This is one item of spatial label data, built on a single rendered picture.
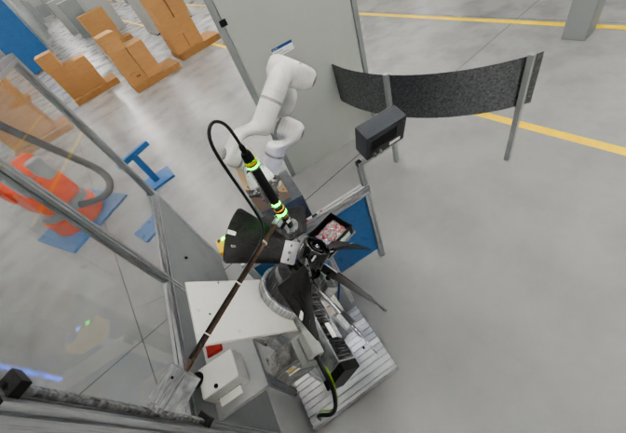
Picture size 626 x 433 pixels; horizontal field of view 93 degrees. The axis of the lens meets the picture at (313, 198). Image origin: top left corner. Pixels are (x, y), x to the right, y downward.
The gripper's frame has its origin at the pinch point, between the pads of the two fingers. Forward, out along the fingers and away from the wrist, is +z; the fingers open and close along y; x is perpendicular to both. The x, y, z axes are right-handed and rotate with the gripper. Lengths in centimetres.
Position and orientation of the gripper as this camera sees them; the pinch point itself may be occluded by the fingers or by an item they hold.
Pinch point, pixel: (269, 194)
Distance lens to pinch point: 106.2
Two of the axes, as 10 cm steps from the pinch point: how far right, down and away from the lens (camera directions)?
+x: -2.9, -6.4, -7.1
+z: 4.6, 5.6, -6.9
